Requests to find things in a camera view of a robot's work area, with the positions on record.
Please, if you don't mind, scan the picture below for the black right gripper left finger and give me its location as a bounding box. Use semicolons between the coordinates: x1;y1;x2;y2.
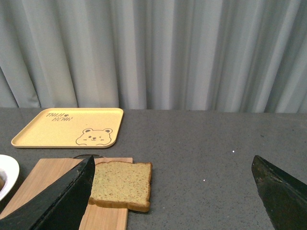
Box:
0;156;95;230

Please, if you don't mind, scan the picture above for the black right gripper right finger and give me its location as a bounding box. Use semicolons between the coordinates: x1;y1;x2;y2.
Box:
251;155;307;230

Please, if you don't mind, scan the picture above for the white round plate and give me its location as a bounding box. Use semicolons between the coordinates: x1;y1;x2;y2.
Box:
0;154;20;201

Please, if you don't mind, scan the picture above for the bread slice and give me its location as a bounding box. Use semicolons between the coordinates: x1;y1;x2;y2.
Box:
88;161;152;212

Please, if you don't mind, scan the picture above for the wooden cutting board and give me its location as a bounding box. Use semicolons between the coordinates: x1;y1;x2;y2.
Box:
0;158;128;230

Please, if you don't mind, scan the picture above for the yellow bear tray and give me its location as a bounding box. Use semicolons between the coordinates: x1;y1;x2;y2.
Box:
11;108;124;149

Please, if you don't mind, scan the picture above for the grey curtain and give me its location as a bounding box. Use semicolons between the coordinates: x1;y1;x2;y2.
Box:
0;0;307;113

